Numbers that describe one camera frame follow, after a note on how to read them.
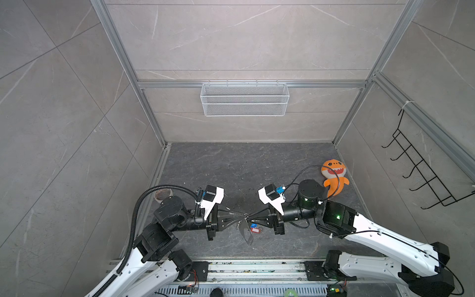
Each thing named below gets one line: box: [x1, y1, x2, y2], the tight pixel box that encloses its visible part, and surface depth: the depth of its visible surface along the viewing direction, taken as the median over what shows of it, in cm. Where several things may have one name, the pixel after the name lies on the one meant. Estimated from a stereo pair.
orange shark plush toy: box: [320, 159, 350, 198], surface depth 99 cm
